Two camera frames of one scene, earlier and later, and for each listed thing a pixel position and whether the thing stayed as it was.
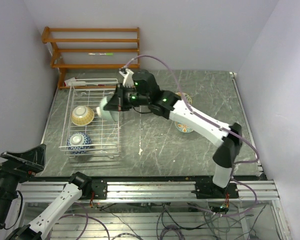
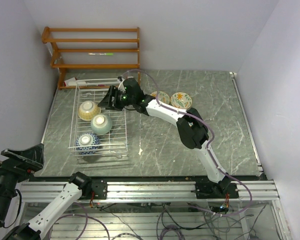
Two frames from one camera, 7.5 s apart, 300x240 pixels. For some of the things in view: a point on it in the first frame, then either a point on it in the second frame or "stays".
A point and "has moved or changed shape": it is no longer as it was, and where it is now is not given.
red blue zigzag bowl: x=79 y=143 → x=87 y=143
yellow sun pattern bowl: x=82 y=115 → x=87 y=110
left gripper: x=33 y=159 stays
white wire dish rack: x=85 y=133 has moved or changed shape
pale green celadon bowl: x=112 y=115 → x=101 y=124
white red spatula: x=68 y=82 stays
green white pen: x=104 y=54 stays
